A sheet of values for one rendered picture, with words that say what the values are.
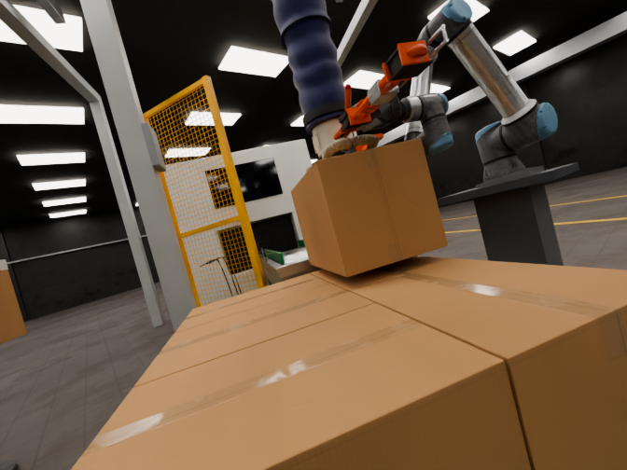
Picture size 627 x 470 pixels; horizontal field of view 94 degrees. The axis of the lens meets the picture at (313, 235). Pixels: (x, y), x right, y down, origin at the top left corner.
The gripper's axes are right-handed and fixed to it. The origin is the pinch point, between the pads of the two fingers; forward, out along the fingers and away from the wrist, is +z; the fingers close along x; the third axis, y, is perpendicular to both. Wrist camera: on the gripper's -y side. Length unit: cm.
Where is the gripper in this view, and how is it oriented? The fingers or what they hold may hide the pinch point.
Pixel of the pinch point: (357, 117)
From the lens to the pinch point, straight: 113.6
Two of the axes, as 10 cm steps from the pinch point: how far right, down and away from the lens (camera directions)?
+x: -2.5, -9.7, -0.3
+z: -9.4, 2.5, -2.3
